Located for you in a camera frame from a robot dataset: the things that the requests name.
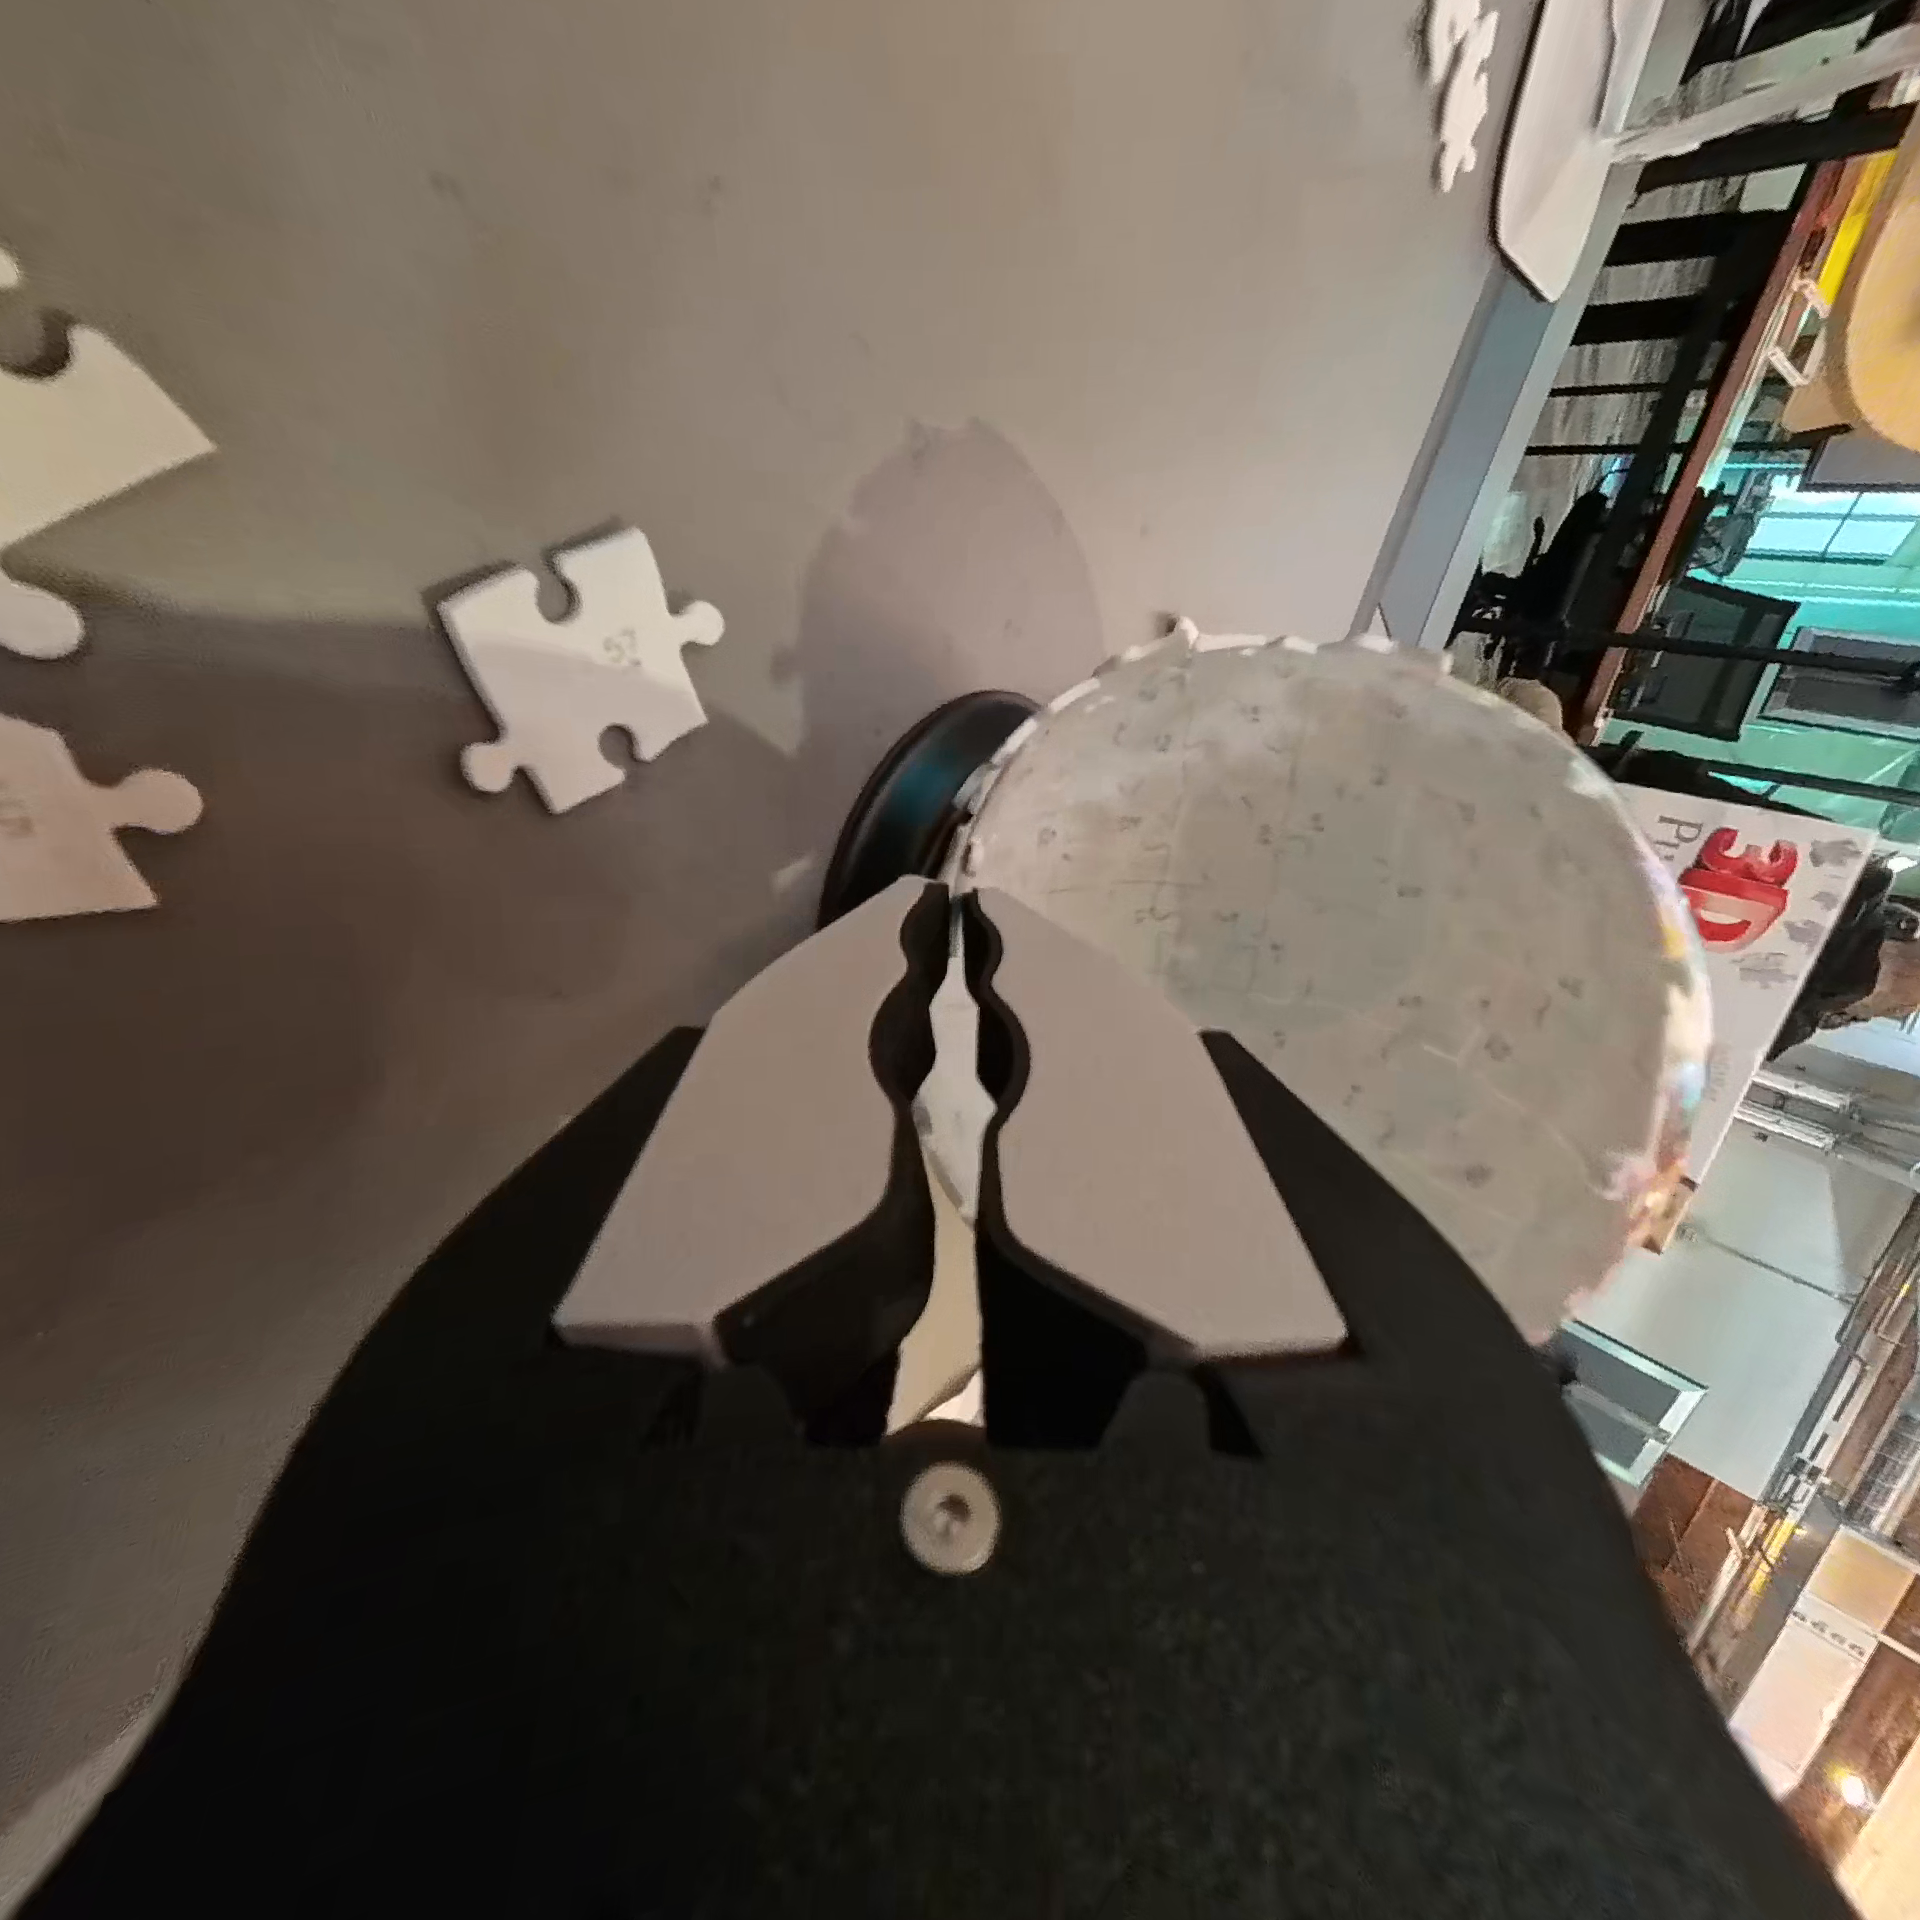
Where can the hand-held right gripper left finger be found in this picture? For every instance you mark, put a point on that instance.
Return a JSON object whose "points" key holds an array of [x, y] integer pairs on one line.
{"points": [[768, 1187]]}

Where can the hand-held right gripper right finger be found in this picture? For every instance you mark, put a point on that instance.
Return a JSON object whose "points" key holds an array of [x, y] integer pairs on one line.
{"points": [[1165, 1187]]}

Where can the colourful 3D puzzle ball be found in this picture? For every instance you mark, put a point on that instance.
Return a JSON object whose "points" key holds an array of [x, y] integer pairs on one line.
{"points": [[1352, 933]]}

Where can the white puzzle piece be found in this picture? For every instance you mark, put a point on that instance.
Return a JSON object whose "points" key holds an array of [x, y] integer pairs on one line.
{"points": [[1455, 42], [1455, 135], [567, 674], [74, 438]]}

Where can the black ball stand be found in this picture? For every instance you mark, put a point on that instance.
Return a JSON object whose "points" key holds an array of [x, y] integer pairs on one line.
{"points": [[899, 798]]}

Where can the colourful puzzle box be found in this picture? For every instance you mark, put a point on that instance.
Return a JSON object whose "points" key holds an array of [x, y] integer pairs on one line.
{"points": [[1758, 933]]}

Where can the grey ceiling light panel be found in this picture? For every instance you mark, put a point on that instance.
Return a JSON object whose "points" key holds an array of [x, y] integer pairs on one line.
{"points": [[1630, 1402]]}

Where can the white board stand base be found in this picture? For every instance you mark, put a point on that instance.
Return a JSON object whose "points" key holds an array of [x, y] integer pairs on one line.
{"points": [[1561, 149]]}

